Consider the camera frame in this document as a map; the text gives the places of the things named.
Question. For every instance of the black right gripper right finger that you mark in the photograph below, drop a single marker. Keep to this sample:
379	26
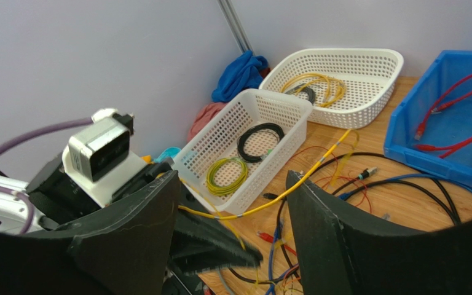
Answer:
342	249

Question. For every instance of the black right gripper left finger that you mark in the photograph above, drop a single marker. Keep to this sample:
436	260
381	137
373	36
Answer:
120	249

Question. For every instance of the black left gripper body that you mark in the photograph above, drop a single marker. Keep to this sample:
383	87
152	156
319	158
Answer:
198	244

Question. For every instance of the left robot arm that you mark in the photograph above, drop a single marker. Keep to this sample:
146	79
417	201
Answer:
50	196

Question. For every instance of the cyan cloth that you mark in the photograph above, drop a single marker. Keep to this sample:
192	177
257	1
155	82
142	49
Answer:
168	153

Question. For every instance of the white rectangular basket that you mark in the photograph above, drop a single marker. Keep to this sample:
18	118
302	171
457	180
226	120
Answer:
238	153

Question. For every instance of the pink cloth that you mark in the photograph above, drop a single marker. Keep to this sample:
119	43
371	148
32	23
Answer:
204	116

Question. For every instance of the white oval basket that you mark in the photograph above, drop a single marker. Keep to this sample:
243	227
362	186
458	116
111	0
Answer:
352	85

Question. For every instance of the black coil in oval basket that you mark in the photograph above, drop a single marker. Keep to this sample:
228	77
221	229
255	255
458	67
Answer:
311	95

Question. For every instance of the blue divided bin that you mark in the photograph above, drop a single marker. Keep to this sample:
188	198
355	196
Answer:
434	116

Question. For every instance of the blue cloth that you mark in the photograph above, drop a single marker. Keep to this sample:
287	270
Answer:
245	72

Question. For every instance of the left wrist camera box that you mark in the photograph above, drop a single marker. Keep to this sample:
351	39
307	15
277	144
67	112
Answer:
99	159

